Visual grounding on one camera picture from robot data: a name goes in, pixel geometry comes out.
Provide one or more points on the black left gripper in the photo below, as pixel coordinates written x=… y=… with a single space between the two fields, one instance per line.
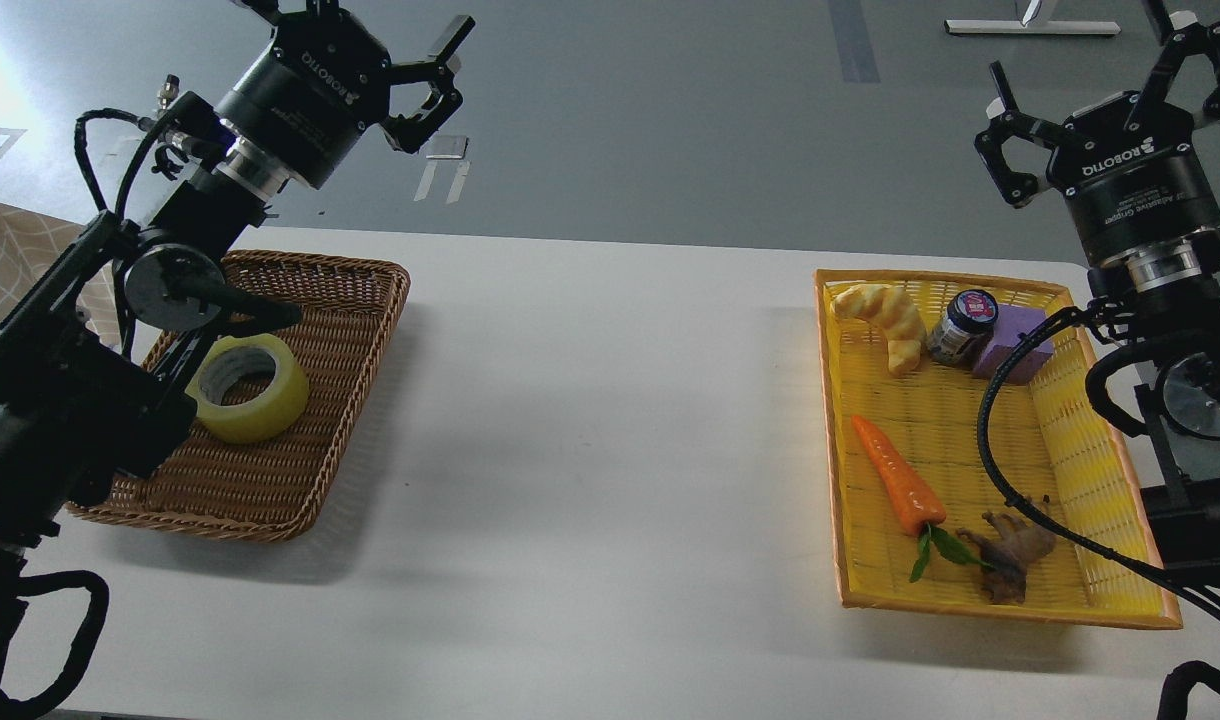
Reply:
x=309 y=97

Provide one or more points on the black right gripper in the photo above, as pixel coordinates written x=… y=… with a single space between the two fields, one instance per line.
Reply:
x=1128 y=183

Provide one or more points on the yellow tape roll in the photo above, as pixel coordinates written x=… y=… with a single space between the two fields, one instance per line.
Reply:
x=265 y=415

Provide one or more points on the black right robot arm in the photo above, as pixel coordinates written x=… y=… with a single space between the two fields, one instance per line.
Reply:
x=1159 y=309

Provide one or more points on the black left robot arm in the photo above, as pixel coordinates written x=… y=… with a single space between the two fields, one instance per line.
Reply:
x=95 y=358

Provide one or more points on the white metal stand base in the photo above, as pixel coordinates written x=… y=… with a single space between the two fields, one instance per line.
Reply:
x=1034 y=18

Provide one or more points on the purple foam block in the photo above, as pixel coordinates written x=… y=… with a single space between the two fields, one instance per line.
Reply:
x=1013 y=324

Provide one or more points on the small dark jar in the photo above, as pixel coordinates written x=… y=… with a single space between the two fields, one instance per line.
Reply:
x=968 y=320

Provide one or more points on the yellow toy croissant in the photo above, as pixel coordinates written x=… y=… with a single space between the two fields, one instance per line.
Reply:
x=892 y=312

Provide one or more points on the beige checkered cloth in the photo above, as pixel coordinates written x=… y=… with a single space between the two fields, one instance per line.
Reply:
x=30 y=243

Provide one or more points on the yellow plastic basket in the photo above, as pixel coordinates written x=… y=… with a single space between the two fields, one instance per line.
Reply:
x=1044 y=435

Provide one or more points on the brown wicker basket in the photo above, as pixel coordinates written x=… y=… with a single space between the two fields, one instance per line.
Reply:
x=273 y=490

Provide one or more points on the orange toy carrot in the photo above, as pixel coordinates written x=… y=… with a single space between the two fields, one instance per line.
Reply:
x=917 y=507

